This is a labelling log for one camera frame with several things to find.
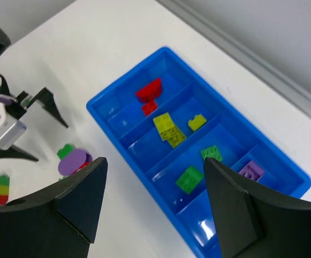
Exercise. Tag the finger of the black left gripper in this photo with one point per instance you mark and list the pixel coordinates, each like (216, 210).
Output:
(47, 102)
(15, 152)

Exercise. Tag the red curved lego brick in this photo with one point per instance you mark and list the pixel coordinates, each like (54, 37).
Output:
(150, 92)

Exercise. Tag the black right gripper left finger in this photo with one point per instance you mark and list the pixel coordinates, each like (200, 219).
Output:
(59, 220)

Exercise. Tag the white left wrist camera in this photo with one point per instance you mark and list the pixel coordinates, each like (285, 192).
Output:
(11, 129)

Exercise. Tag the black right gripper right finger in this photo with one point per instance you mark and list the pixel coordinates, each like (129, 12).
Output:
(252, 220)

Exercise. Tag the green sloped lego brick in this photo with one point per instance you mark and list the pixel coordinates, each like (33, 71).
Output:
(190, 178)

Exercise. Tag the purple lego brick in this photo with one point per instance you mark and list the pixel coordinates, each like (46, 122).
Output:
(252, 171)

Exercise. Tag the lime lego plate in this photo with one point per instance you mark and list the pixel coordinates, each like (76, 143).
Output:
(165, 126)

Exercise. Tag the green square lego brick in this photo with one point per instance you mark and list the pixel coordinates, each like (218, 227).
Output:
(212, 152)

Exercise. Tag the blue divided plastic tray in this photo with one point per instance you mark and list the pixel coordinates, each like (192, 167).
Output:
(118, 112)

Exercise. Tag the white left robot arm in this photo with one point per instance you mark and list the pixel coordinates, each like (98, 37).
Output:
(13, 108)

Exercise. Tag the small lime lego brick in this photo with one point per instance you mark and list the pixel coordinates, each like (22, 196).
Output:
(197, 122)

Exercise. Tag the purple and green lego cluster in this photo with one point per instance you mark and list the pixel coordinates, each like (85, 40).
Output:
(72, 159)

